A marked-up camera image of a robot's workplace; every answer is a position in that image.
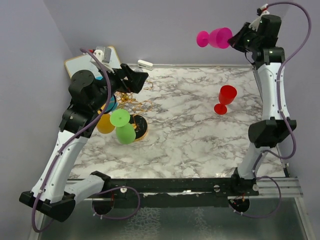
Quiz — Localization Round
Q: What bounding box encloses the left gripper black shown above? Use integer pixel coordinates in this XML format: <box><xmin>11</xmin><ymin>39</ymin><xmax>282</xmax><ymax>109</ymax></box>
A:
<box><xmin>91</xmin><ymin>62</ymin><xmax>148</xmax><ymax>112</ymax></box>

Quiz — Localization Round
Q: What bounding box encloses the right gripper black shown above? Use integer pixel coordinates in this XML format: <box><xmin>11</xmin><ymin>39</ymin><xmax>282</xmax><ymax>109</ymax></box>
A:
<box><xmin>227</xmin><ymin>22</ymin><xmax>261</xmax><ymax>53</ymax></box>

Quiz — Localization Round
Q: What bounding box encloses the pink wine glass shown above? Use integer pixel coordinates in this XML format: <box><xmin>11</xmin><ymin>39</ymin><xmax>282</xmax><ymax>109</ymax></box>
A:
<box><xmin>196</xmin><ymin>27</ymin><xmax>233</xmax><ymax>49</ymax></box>

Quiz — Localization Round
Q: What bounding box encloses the red wine glass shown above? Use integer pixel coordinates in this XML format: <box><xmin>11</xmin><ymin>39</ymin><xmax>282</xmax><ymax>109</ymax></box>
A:
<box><xmin>213</xmin><ymin>85</ymin><xmax>238</xmax><ymax>115</ymax></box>

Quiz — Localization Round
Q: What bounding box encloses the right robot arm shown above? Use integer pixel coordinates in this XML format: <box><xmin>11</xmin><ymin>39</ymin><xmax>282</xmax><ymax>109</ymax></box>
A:
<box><xmin>227</xmin><ymin>14</ymin><xmax>297</xmax><ymax>196</ymax></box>

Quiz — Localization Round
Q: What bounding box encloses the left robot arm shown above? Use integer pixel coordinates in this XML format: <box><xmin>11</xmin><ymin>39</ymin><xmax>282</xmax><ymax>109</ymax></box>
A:
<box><xmin>19</xmin><ymin>63</ymin><xmax>149</xmax><ymax>222</ymax></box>

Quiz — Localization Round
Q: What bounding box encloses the blue wine glass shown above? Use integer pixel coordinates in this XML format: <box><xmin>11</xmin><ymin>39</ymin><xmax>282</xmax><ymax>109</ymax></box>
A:
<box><xmin>95</xmin><ymin>76</ymin><xmax>118</xmax><ymax>114</ymax></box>

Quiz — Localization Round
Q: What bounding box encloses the green wine glass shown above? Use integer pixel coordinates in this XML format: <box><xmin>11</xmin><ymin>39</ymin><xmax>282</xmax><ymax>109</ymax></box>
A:
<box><xmin>110</xmin><ymin>109</ymin><xmax>136</xmax><ymax>145</ymax></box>

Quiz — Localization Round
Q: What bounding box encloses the orange wine glass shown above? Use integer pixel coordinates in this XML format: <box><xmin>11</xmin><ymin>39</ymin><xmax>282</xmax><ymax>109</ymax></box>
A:
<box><xmin>96</xmin><ymin>113</ymin><xmax>115</xmax><ymax>134</ymax></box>

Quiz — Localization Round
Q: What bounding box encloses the white eraser box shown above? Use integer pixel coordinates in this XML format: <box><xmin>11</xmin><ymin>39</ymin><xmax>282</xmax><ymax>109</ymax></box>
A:
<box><xmin>137</xmin><ymin>59</ymin><xmax>154</xmax><ymax>71</ymax></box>

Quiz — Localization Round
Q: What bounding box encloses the gold wire glass rack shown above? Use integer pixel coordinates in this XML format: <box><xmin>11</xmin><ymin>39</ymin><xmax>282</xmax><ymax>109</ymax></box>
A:
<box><xmin>115</xmin><ymin>92</ymin><xmax>153</xmax><ymax>142</ymax></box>

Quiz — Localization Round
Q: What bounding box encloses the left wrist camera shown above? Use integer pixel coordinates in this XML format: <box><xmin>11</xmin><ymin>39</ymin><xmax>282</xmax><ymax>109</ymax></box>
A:
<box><xmin>92</xmin><ymin>46</ymin><xmax>114</xmax><ymax>73</ymax></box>

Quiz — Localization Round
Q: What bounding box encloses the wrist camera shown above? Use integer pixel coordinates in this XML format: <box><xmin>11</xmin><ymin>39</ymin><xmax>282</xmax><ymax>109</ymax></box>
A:
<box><xmin>249</xmin><ymin>3</ymin><xmax>270</xmax><ymax>31</ymax></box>
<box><xmin>92</xmin><ymin>46</ymin><xmax>114</xmax><ymax>73</ymax></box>

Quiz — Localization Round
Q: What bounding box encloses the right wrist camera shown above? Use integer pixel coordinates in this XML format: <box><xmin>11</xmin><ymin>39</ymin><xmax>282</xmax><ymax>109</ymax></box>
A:
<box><xmin>249</xmin><ymin>3</ymin><xmax>270</xmax><ymax>31</ymax></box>

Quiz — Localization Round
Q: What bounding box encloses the small whiteboard gold frame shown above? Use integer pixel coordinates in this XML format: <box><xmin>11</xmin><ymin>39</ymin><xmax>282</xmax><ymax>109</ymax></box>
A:
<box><xmin>64</xmin><ymin>46</ymin><xmax>121</xmax><ymax>78</ymax></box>

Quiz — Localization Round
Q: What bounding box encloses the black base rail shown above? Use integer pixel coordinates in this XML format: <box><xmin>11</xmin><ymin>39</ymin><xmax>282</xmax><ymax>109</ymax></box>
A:
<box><xmin>100</xmin><ymin>176</ymin><xmax>259</xmax><ymax>209</ymax></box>

